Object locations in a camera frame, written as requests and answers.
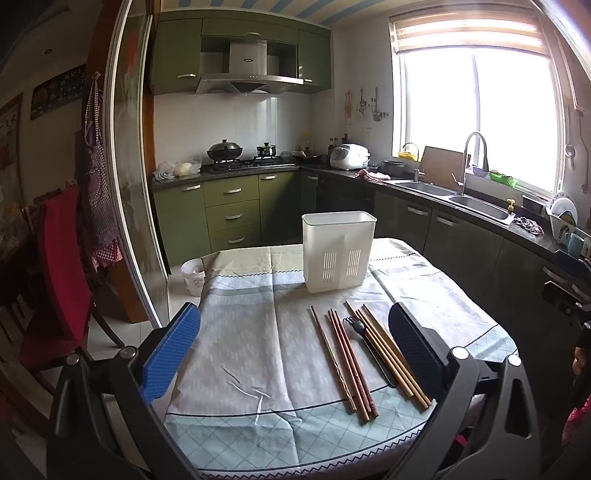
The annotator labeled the pink dish cloth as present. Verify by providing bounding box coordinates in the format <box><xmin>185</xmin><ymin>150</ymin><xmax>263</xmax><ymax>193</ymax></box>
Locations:
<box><xmin>356</xmin><ymin>169</ymin><xmax>391</xmax><ymax>183</ymax></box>

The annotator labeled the plastic bag with food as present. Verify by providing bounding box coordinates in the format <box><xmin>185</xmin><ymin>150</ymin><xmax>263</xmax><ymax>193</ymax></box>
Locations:
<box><xmin>153</xmin><ymin>157</ymin><xmax>202</xmax><ymax>183</ymax></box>

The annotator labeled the red chair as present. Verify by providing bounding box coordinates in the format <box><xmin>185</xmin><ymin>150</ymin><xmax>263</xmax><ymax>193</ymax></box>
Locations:
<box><xmin>19</xmin><ymin>186</ymin><xmax>123</xmax><ymax>372</ymax></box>

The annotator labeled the dish rack with dishes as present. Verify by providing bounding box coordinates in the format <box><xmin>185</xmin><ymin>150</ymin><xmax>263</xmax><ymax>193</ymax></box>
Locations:
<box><xmin>546</xmin><ymin>192</ymin><xmax>590</xmax><ymax>259</ymax></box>

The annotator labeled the white plastic utensil holder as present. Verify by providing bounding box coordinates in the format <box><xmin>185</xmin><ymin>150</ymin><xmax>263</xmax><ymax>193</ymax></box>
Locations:
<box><xmin>301</xmin><ymin>211</ymin><xmax>377</xmax><ymax>293</ymax></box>

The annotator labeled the black wok with lid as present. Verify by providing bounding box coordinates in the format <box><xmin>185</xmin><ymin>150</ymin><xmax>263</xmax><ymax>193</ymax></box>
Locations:
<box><xmin>207</xmin><ymin>139</ymin><xmax>242</xmax><ymax>162</ymax></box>

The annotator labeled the reddish brown chopstick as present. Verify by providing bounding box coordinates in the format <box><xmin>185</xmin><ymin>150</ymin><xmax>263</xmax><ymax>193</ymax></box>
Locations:
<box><xmin>329</xmin><ymin>309</ymin><xmax>372</xmax><ymax>423</ymax></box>
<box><xmin>339</xmin><ymin>319</ymin><xmax>379</xmax><ymax>422</ymax></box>

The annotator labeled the dark brown chopstick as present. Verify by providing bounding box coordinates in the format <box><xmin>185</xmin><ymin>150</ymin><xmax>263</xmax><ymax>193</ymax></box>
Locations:
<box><xmin>311</xmin><ymin>307</ymin><xmax>356</xmax><ymax>413</ymax></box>

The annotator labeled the gas stove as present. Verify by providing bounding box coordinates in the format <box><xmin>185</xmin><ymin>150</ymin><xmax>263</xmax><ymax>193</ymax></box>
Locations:
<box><xmin>201</xmin><ymin>156</ymin><xmax>294</xmax><ymax>173</ymax></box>

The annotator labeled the wooden cutting board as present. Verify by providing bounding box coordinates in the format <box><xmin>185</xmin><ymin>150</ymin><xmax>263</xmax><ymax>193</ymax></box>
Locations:
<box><xmin>420</xmin><ymin>146</ymin><xmax>463</xmax><ymax>190</ymax></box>

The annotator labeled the small black pot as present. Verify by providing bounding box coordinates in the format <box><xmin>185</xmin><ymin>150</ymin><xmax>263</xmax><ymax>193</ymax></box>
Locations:
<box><xmin>256</xmin><ymin>142</ymin><xmax>276</xmax><ymax>159</ymax></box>

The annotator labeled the patterned tablecloth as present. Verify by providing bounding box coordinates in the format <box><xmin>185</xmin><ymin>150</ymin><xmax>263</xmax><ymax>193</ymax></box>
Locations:
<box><xmin>164</xmin><ymin>238</ymin><xmax>516</xmax><ymax>479</ymax></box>

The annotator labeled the sliding glass door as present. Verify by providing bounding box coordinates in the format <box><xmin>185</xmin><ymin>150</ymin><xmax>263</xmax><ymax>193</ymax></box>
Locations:
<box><xmin>102</xmin><ymin>0</ymin><xmax>169</xmax><ymax>328</ymax></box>

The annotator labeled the light bamboo chopstick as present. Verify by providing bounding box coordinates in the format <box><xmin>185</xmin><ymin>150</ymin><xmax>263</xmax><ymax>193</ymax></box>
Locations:
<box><xmin>362</xmin><ymin>304</ymin><xmax>432</xmax><ymax>410</ymax></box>
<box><xmin>355</xmin><ymin>306</ymin><xmax>431</xmax><ymax>411</ymax></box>
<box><xmin>345</xmin><ymin>301</ymin><xmax>414</xmax><ymax>398</ymax></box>

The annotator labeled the steel double sink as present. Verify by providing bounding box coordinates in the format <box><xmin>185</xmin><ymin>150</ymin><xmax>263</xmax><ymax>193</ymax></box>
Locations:
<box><xmin>387</xmin><ymin>180</ymin><xmax>515</xmax><ymax>226</ymax></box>

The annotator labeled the steel range hood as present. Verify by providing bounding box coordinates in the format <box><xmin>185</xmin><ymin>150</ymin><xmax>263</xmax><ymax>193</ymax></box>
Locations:
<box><xmin>197</xmin><ymin>40</ymin><xmax>304</xmax><ymax>95</ymax></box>

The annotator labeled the white trash bucket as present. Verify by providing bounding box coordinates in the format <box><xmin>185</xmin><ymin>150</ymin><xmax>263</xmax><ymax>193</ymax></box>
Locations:
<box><xmin>180</xmin><ymin>258</ymin><xmax>205</xmax><ymax>297</ymax></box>

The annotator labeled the white rice cooker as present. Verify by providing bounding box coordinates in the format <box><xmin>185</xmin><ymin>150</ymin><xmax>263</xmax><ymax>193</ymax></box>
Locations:
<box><xmin>329</xmin><ymin>144</ymin><xmax>370</xmax><ymax>171</ymax></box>

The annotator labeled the checkered apron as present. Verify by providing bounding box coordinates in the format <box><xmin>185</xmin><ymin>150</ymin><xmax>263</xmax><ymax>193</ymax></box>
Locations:
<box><xmin>84</xmin><ymin>72</ymin><xmax>122</xmax><ymax>270</ymax></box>

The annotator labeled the steel kitchen faucet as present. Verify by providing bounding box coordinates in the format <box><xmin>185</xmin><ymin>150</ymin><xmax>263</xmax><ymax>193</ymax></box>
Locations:
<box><xmin>451</xmin><ymin>131</ymin><xmax>490</xmax><ymax>197</ymax></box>

